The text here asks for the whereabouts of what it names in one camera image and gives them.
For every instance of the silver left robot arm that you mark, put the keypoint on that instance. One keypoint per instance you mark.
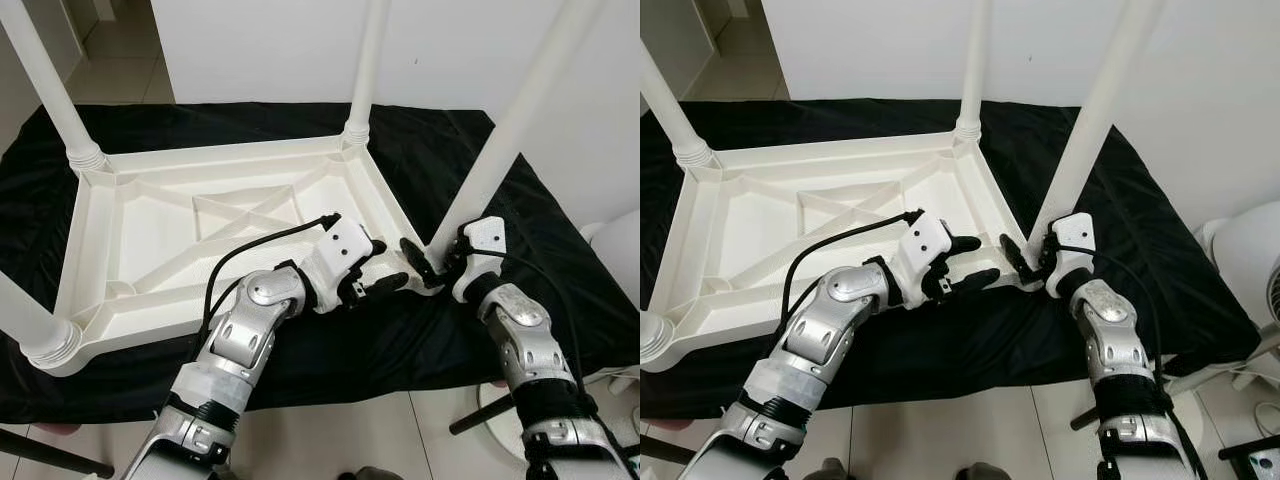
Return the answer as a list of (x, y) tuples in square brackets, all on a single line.
[(830, 320), (250, 330)]

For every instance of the white plastic table leg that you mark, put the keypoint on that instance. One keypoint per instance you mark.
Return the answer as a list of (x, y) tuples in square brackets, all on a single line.
[(665, 100), (368, 60), (45, 80), (648, 330), (25, 320), (1100, 110), (520, 110), (972, 60)]

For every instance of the white plastic table top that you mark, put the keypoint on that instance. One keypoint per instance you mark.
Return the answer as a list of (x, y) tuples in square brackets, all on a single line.
[(150, 230), (760, 230)]

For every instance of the grey robot leg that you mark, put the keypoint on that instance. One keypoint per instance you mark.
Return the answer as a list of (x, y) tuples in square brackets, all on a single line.
[(830, 470), (368, 474), (975, 472)]

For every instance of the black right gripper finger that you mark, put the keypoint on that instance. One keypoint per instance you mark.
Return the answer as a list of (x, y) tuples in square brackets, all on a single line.
[(1016, 257), (416, 260)]

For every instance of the black metal stand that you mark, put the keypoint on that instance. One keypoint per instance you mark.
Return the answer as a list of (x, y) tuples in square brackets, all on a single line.
[(1250, 455)]

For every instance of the grey robot left leg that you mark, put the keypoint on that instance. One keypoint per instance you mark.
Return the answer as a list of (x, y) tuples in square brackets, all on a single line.
[(830, 470)]

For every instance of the black metal frame bar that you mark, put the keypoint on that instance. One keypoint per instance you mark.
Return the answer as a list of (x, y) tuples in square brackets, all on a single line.
[(480, 420), (55, 455), (1085, 418), (665, 452)]

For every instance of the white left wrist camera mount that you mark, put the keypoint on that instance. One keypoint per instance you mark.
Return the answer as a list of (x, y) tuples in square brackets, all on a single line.
[(345, 250), (925, 245)]

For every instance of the black cloth cover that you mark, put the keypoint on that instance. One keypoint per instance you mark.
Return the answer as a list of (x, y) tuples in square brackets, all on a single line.
[(580, 300), (1180, 300)]

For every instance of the grey robot right leg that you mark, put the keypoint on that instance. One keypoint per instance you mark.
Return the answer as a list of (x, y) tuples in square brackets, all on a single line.
[(368, 474), (975, 472)]

